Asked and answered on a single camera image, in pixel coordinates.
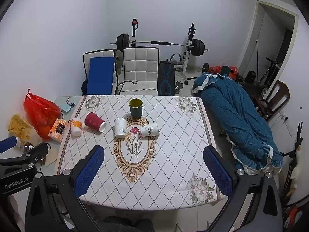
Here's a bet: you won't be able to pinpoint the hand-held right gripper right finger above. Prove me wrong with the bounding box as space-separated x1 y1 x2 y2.
203 145 284 232

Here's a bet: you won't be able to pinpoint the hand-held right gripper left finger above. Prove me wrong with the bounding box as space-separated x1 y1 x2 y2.
24 145 107 232

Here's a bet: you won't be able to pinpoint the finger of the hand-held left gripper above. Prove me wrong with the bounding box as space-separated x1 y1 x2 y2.
0 136 19 154
0 142 50 168

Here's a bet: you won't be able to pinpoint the orange and white cup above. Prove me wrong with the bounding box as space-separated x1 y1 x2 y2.
70 118 82 137

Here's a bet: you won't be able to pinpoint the red ribbed paper cup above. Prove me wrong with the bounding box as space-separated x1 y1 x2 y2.
84 112 107 133

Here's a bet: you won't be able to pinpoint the plain white paper cup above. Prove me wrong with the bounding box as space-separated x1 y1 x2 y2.
114 118 127 139

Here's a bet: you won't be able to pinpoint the white cup with plant print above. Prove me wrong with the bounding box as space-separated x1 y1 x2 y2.
141 122 159 137

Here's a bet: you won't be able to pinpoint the dark green cup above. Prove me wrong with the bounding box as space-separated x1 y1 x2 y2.
129 98 143 118

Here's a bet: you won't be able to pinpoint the beige paper sheet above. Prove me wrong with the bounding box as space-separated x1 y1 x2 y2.
43 148 58 167

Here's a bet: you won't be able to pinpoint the yellow plastic bag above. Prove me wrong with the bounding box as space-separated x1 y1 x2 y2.
8 113 37 146

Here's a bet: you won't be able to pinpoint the orange small box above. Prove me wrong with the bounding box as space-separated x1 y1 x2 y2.
48 119 67 141

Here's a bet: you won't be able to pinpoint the red plastic bag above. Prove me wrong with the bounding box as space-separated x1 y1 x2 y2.
23 89 61 140

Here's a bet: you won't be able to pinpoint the floral diamond pattern tablecloth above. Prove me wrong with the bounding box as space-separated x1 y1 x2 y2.
57 95 225 211

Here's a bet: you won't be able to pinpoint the light blue small device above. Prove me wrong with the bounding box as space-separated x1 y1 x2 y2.
60 101 75 113

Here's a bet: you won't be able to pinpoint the teal knitted blanket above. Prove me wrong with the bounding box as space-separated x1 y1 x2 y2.
191 72 284 175

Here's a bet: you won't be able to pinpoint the black tripod stand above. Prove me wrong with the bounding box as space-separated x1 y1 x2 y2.
282 122 304 199

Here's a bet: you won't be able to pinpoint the small dumbbells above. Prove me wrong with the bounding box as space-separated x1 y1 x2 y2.
174 80 185 95

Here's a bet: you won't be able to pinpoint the blue foam mat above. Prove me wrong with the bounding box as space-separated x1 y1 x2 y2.
86 57 115 95

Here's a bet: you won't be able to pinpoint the dark wooden chair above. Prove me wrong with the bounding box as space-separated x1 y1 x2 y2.
251 80 290 122

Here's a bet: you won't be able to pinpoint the black box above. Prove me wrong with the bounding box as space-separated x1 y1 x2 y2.
245 71 257 84

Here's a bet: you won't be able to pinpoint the dark blue patterned board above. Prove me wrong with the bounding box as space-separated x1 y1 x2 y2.
157 61 175 96

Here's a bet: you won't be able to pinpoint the white weight bench rack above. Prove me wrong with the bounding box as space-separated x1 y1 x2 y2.
130 19 196 85

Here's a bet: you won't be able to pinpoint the white padded chair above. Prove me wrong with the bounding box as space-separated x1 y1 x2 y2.
83 49 119 95
118 47 161 96

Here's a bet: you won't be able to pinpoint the barbell with black plates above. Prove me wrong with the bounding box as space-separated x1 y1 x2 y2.
110 34 209 57

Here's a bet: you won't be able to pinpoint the white wall socket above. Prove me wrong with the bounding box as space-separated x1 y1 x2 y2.
280 112 294 136

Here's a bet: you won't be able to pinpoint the black cable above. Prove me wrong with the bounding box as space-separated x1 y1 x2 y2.
119 79 157 91

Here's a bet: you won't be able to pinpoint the door frame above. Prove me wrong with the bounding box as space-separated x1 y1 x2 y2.
244 0 299 89

